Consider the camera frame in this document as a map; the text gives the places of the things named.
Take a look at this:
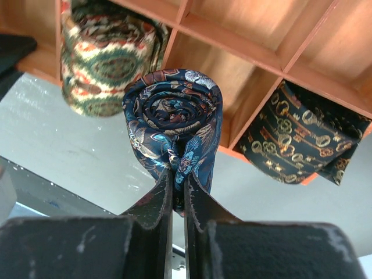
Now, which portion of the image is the dark brown rolled tie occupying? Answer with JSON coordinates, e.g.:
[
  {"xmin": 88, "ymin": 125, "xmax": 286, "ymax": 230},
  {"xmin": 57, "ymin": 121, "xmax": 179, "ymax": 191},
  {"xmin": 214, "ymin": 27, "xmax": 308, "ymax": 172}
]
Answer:
[{"xmin": 237, "ymin": 80, "xmax": 371, "ymax": 185}]

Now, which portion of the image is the floral black rolled tie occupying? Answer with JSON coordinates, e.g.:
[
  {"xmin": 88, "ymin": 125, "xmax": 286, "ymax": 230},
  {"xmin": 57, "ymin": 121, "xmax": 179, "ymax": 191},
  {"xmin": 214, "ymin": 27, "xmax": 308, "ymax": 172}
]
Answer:
[{"xmin": 60, "ymin": 1, "xmax": 170, "ymax": 117}]

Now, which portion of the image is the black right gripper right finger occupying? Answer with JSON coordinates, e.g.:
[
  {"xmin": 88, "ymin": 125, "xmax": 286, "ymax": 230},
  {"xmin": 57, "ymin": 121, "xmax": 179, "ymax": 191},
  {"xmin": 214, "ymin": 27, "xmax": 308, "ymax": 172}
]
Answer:
[{"xmin": 184, "ymin": 173, "xmax": 365, "ymax": 278}]

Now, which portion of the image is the dark floral necktie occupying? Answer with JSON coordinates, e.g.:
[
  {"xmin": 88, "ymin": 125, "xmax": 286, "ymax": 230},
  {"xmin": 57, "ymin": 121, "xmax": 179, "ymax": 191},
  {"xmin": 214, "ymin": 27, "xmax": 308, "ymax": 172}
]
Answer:
[{"xmin": 122, "ymin": 69, "xmax": 223, "ymax": 216}]

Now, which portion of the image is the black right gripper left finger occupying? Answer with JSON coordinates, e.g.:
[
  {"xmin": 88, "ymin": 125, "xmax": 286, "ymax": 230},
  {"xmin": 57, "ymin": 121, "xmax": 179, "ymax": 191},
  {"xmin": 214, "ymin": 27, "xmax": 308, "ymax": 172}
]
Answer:
[{"xmin": 1, "ymin": 169, "xmax": 173, "ymax": 278}]

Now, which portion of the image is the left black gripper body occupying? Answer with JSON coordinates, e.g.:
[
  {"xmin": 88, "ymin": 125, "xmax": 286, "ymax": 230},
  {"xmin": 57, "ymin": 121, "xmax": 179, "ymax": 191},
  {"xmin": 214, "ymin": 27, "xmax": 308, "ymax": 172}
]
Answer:
[{"xmin": 1, "ymin": 33, "xmax": 37, "ymax": 74}]

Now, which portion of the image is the orange compartment tray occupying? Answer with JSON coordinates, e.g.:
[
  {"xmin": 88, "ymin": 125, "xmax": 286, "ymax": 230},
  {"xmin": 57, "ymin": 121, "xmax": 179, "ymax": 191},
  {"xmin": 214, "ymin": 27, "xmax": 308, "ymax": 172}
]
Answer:
[{"xmin": 1, "ymin": 1, "xmax": 371, "ymax": 163}]

